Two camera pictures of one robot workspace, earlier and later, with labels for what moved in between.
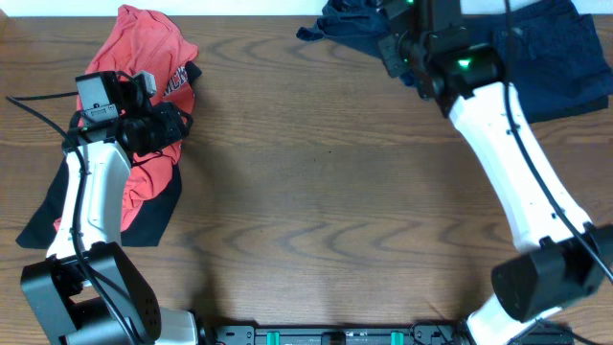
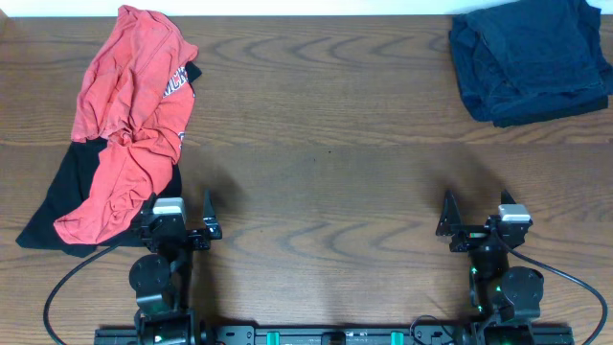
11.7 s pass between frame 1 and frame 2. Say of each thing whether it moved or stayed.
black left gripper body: moved
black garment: stayed
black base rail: stayed
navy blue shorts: moved
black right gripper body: moved
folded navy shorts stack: stayed
